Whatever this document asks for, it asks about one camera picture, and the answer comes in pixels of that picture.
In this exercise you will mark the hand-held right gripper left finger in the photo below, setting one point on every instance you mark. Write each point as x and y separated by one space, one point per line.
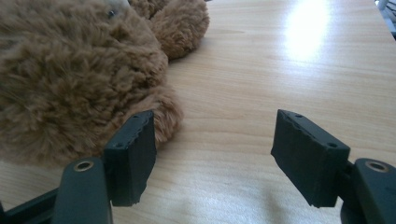
132 161

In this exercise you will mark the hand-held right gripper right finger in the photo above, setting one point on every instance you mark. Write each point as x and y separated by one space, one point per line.
308 161

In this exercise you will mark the brown plush teddy bear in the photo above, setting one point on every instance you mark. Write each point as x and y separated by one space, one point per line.
77 77

